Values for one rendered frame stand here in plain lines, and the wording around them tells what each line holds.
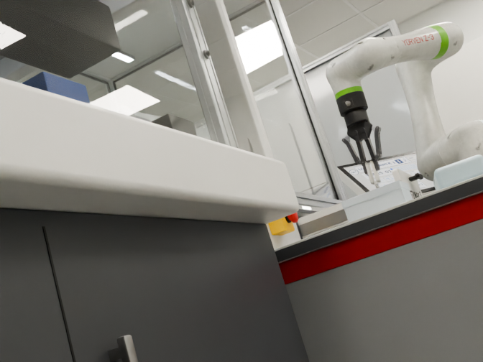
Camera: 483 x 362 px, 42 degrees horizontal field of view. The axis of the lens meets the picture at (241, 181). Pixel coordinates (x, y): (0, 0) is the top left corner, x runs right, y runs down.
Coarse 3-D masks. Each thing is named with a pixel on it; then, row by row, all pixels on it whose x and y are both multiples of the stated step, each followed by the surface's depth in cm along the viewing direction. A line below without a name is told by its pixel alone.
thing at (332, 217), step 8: (328, 208) 188; (336, 208) 187; (304, 216) 191; (312, 216) 190; (320, 216) 189; (328, 216) 187; (336, 216) 186; (344, 216) 185; (304, 224) 191; (312, 224) 189; (320, 224) 188; (328, 224) 187; (336, 224) 186; (304, 232) 190; (312, 232) 189; (320, 232) 189
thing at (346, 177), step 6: (390, 156) 297; (396, 156) 298; (342, 168) 283; (342, 174) 281; (348, 174) 279; (342, 180) 282; (348, 180) 278; (354, 180) 275; (348, 186) 279; (354, 186) 275; (360, 186) 271; (360, 192) 272; (426, 192) 273
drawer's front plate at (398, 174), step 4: (392, 172) 179; (396, 172) 178; (400, 172) 181; (404, 172) 187; (396, 176) 178; (400, 176) 179; (404, 176) 184; (408, 176) 192; (396, 180) 178; (400, 180) 178; (404, 180) 182; (408, 180) 188; (416, 180) 203; (408, 184) 186; (412, 184) 192; (416, 184) 200; (412, 188) 189; (416, 188) 196; (412, 192) 186; (420, 192) 201; (412, 196) 184; (420, 196) 198
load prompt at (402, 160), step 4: (388, 160) 293; (392, 160) 294; (396, 160) 294; (400, 160) 294; (404, 160) 295; (408, 160) 295; (380, 164) 289; (384, 164) 289; (388, 164) 290; (392, 164) 290; (396, 164) 290; (356, 168) 284; (360, 168) 285; (380, 168) 286; (360, 172) 281
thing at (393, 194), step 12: (372, 192) 128; (384, 192) 127; (396, 192) 126; (408, 192) 131; (348, 204) 130; (360, 204) 129; (372, 204) 128; (384, 204) 127; (396, 204) 126; (348, 216) 130; (360, 216) 129
